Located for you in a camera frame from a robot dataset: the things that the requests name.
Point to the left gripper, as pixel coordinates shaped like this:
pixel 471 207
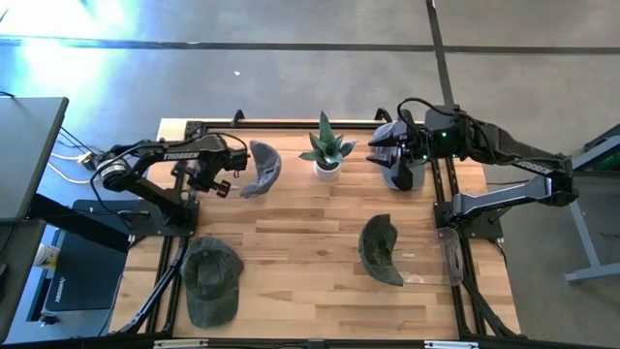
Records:
pixel 208 174

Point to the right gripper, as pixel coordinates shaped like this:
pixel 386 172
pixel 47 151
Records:
pixel 412 143

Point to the blue-grey baseball cap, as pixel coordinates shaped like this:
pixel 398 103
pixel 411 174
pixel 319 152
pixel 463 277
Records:
pixel 384 175

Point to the grey knitted beanie hat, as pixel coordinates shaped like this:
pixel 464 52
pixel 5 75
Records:
pixel 264 167

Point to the dark green baseball cap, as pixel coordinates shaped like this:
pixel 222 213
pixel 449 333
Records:
pixel 210 281
pixel 378 249

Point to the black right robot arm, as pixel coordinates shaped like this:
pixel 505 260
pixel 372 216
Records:
pixel 504 140

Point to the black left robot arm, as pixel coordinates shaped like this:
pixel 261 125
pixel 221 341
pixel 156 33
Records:
pixel 179 156

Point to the snake plant in white pot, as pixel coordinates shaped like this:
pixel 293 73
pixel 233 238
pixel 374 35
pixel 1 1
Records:
pixel 327 170

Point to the black mounting plate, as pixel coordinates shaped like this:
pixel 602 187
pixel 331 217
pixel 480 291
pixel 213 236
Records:
pixel 97 213
pixel 489 228

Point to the black mouse pad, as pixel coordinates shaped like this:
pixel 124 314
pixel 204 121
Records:
pixel 87 271

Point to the white paper cup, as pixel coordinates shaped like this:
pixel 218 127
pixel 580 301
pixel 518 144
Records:
pixel 47 256

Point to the grey desk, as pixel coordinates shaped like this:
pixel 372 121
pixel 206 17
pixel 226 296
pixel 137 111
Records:
pixel 29 155

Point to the light metal stand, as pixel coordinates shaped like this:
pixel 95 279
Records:
pixel 596 272

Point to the black aluminium table frame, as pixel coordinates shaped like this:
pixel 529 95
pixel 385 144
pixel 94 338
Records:
pixel 290 125

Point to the silver metal bracket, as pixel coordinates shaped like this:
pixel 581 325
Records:
pixel 450 344
pixel 179 343

